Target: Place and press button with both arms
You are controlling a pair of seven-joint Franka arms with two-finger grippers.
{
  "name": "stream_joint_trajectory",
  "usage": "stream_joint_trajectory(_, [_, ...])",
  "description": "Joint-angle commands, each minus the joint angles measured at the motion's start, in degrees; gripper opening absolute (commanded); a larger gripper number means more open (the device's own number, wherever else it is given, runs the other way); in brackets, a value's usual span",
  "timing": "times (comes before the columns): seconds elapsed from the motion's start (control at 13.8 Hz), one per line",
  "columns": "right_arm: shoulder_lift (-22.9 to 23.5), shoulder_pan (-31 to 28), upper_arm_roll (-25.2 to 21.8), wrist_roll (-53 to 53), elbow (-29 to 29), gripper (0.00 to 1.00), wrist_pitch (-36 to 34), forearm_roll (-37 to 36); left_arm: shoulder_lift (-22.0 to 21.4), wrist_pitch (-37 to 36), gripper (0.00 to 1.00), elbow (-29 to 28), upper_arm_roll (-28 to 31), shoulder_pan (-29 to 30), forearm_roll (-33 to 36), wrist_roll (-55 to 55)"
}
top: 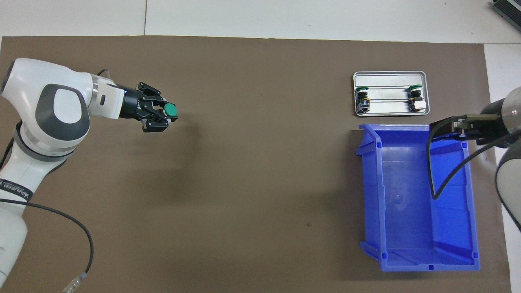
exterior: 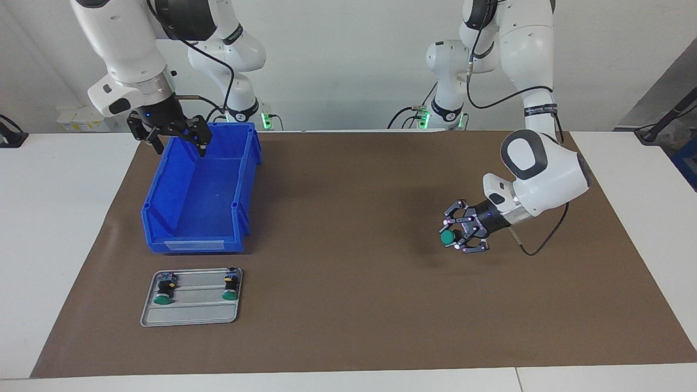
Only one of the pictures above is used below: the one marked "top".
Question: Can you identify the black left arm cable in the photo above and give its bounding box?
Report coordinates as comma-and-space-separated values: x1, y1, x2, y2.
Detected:
0, 199, 95, 293

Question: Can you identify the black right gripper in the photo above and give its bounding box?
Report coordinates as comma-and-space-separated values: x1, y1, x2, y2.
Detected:
432, 100, 510, 146

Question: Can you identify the grey metal tray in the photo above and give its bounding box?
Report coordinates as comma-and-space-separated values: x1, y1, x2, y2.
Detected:
352, 71, 427, 117

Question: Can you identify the brown table mat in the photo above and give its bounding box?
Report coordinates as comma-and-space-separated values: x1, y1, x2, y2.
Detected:
0, 36, 512, 293

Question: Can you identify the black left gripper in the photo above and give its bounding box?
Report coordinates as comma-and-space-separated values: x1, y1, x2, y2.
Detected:
120, 82, 169, 133

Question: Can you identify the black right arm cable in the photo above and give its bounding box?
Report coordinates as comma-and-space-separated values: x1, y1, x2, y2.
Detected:
427, 115, 521, 201

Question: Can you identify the blue plastic storage bin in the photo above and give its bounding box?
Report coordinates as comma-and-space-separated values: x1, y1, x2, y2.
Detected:
355, 123, 481, 272

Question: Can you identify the grey finned device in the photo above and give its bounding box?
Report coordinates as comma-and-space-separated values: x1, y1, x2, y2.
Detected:
490, 0, 521, 21

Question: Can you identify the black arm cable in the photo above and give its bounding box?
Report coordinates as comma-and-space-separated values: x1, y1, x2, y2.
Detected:
427, 115, 521, 201
0, 199, 95, 293

